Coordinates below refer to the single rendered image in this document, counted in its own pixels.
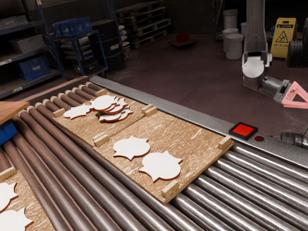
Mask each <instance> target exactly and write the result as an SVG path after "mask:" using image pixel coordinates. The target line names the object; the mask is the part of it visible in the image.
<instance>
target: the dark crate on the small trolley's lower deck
mask: <svg viewBox="0 0 308 231"><path fill-rule="evenodd" d="M80 62H81V65H82V68H83V71H84V73H86V74H89V73H91V72H93V71H95V70H97V69H99V68H100V65H99V61H98V60H88V59H83V60H81V61H80ZM72 67H73V70H74V72H79V73H81V70H80V67H79V64H78V62H76V63H74V64H72Z"/></svg>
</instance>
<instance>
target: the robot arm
mask: <svg viewBox="0 0 308 231"><path fill-rule="evenodd" d="M264 5H265V0H246V13H247V33H246V38H245V41H244V54H243V55H242V72H243V74H244V76H243V81H244V82H243V85H244V86H246V87H248V88H250V89H253V90H255V91H257V92H260V93H262V94H264V95H266V96H268V97H270V98H272V99H273V100H274V101H275V102H277V103H279V104H281V105H282V104H283V105H284V107H292V108H304V109H308V93H307V92H306V91H305V90H304V89H303V88H302V87H301V86H300V85H299V84H298V83H297V82H295V81H294V83H293V84H292V83H289V80H286V79H284V81H280V80H278V79H275V78H273V77H270V76H267V75H265V74H264V71H269V66H271V63H272V52H267V49H268V44H267V37H266V34H265V29H264ZM296 94H298V95H299V96H300V97H301V98H302V99H303V100H305V101H306V103H304V102H295V101H292V100H293V99H294V97H295V95H296Z"/></svg>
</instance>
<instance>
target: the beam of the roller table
mask: <svg viewBox="0 0 308 231"><path fill-rule="evenodd" d="M89 80H90V82H91V83H93V84H95V85H97V86H100V87H102V88H106V89H107V90H109V91H112V92H114V93H116V94H119V95H122V96H124V97H126V98H129V99H132V100H134V101H136V102H139V103H141V104H144V105H149V104H152V105H153V107H156V108H157V110H158V111H161V112H163V113H166V114H168V115H170V116H173V117H175V118H178V119H180V120H183V121H185V122H188V123H190V124H193V125H196V126H198V127H200V128H203V129H205V130H208V131H210V132H213V133H216V134H218V135H221V136H223V137H226V136H227V135H229V136H231V140H233V141H234V142H236V143H239V144H241V145H244V146H246V147H248V148H251V149H254V150H256V151H258V152H261V153H263V154H266V155H268V156H270V157H273V158H275V159H278V160H280V161H283V162H285V163H288V164H290V165H292V166H295V167H297V168H300V169H302V170H305V171H307V172H308V150H306V149H303V148H301V147H298V146H295V145H292V144H289V143H286V142H283V141H281V140H278V139H275V138H272V137H269V136H266V135H263V134H261V133H258V132H256V133H255V134H254V135H253V136H252V137H251V138H249V139H248V140H247V141H245V140H243V139H240V138H238V137H235V136H233V135H230V134H229V130H230V129H231V128H233V127H234V126H235V124H232V123H230V122H227V121H224V120H221V119H218V118H215V117H213V116H210V115H207V114H204V113H201V112H198V111H196V110H192V109H190V108H187V107H184V106H182V105H179V104H175V103H173V102H170V101H167V100H165V99H161V98H158V97H156V96H153V95H150V94H148V93H144V92H142V91H139V90H136V89H133V88H130V87H127V86H125V85H122V84H119V83H116V82H113V81H110V80H108V79H105V78H102V77H99V76H94V77H91V78H89ZM256 136H261V137H263V138H264V140H263V141H261V142H259V141H256V140H255V137H256Z"/></svg>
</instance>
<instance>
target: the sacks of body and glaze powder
mask: <svg viewBox="0 0 308 231"><path fill-rule="evenodd" d="M124 28H125V27H124V26H123V25H119V32H120V35H121V39H122V44H123V48H124V52H125V54H126V53H128V52H130V46H129V45H128V44H129V42H127V41H124V40H125V39H127V36H126V35H125V34H126V33H127V32H126V31H125V30H123V29H124ZM61 43H63V44H62V45H61V46H60V47H61V48H64V49H66V50H65V51H64V53H65V54H67V55H66V57H65V58H66V61H67V63H68V65H69V66H71V65H72V64H74V63H76V62H78V61H77V58H76V55H75V52H74V49H73V46H72V43H71V42H61ZM74 43H75V46H76V49H77V53H78V56H79V59H80V60H82V57H81V54H80V51H79V47H78V45H77V41H76V40H75V41H74ZM79 43H80V46H81V49H82V53H83V56H84V59H88V60H94V58H93V53H92V49H91V46H90V43H89V39H88V36H86V37H84V38H81V39H79Z"/></svg>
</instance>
